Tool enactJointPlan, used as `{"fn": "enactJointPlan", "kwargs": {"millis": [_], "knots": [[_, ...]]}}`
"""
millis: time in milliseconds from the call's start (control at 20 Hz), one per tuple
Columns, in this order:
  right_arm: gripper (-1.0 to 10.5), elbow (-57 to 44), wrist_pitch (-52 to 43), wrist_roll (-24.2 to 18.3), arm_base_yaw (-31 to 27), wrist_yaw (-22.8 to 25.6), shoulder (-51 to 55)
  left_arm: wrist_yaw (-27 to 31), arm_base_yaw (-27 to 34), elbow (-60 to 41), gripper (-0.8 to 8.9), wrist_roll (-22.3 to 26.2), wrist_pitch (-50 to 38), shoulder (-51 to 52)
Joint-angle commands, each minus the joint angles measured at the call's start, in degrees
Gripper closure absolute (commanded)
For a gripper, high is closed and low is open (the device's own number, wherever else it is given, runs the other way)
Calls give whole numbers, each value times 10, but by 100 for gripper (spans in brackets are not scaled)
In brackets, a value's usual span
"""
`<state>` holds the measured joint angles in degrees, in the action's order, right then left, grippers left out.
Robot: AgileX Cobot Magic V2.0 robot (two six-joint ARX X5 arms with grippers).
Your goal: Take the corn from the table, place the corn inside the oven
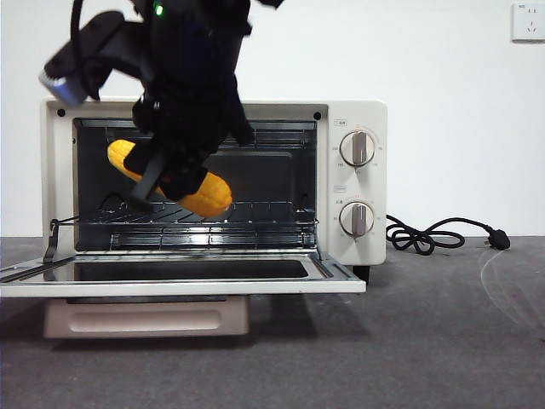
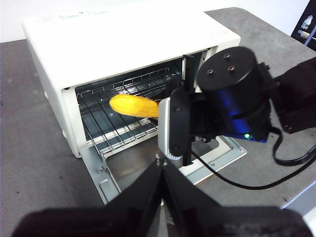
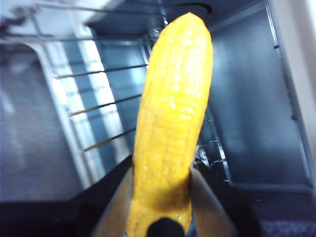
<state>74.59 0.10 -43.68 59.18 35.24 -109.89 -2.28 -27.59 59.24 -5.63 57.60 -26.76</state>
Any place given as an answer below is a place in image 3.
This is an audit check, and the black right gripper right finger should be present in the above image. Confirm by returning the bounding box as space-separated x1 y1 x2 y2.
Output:
189 160 316 237

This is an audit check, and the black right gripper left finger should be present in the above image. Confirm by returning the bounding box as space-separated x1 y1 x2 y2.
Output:
0 155 134 237

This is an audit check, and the yellow corn cob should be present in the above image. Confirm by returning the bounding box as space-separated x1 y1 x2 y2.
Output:
125 11 213 237

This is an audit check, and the cream Toshiba toaster oven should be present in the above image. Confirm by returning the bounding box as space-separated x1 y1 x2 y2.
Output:
0 0 316 198

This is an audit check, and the metal wire oven rack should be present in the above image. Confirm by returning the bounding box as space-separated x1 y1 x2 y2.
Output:
0 0 234 185

